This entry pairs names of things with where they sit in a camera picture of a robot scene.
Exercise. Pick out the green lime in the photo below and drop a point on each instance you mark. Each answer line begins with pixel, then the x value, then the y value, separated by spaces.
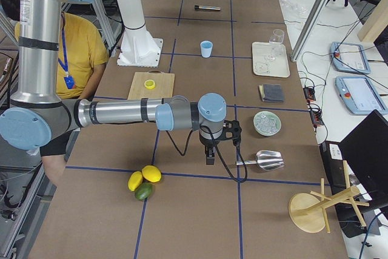
pixel 143 191

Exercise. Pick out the teach pendant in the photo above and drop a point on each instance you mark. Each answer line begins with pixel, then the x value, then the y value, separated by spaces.
pixel 349 57
pixel 359 95

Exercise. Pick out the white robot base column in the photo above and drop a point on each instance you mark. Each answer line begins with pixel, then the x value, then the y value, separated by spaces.
pixel 138 47

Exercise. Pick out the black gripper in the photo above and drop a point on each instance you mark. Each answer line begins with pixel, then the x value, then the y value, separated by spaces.
pixel 208 142

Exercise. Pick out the person in yellow shirt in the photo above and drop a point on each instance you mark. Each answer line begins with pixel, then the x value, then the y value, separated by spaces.
pixel 82 59

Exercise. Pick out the light blue plastic cup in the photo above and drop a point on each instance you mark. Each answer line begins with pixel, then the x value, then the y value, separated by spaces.
pixel 206 48

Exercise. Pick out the yellow lemon slice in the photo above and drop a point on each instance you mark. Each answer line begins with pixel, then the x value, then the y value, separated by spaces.
pixel 149 84

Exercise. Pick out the steel muddler black tip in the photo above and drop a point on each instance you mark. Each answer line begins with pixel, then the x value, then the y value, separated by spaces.
pixel 207 8

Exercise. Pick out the green bowl of ice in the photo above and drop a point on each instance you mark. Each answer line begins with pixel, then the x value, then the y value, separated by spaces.
pixel 266 123

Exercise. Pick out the clear wine glass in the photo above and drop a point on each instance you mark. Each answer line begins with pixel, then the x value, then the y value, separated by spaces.
pixel 276 39

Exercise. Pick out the aluminium frame post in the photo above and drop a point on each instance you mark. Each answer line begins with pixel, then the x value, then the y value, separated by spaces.
pixel 307 29

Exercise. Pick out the wooden cup tree stand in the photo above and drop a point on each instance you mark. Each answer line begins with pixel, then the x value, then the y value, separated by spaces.
pixel 308 210

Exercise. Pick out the grey folded cloth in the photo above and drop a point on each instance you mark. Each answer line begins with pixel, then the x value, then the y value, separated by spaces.
pixel 272 93

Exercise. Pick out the cream bear serving tray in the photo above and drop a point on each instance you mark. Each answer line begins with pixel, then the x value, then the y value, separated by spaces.
pixel 264 67

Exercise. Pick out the steel ice scoop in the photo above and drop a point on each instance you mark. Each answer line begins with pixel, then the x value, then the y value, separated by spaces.
pixel 265 160

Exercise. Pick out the yellow lemon left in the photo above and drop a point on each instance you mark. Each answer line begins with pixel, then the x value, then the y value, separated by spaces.
pixel 135 180

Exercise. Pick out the lower teach pendant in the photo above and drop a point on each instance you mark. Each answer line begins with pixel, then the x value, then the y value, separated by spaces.
pixel 359 95

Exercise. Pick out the yellow lemon upper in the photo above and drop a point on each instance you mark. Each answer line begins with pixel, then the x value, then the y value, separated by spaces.
pixel 151 173

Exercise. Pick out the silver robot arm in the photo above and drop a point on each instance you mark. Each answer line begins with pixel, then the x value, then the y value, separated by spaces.
pixel 37 114

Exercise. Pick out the upper teach pendant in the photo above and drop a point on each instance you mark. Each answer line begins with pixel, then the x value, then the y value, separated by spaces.
pixel 349 57

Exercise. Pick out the bamboo cutting board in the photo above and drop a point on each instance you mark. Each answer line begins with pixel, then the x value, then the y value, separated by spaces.
pixel 163 89

